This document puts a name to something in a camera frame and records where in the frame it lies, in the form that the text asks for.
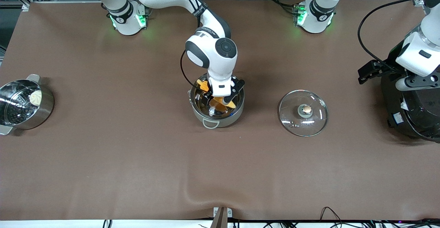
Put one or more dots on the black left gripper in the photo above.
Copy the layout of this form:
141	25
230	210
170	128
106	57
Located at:
387	66

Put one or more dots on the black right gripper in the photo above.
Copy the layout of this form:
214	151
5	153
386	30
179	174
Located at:
208	99

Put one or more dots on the yellow corn cob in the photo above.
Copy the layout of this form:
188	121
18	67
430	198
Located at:
220	104

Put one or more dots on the glass pot lid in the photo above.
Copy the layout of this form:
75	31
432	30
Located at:
302	125

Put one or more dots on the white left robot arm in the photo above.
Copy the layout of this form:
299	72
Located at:
318	15

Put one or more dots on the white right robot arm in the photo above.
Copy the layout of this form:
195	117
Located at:
209	53

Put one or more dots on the grey-green cooking pot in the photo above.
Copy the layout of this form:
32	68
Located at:
223	120

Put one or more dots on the stainless steel steamer pot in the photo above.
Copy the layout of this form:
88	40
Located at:
41	113

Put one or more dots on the black rice cooker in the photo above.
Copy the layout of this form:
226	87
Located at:
412	118

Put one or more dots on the brown table cover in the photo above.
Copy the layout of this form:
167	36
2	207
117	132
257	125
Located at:
137	180

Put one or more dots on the white steamed bun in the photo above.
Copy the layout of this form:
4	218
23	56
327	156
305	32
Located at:
35	98

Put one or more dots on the perforated steel steamer insert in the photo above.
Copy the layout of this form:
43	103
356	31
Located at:
15	113

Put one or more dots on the grey metal bracket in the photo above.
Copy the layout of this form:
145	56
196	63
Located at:
221	213

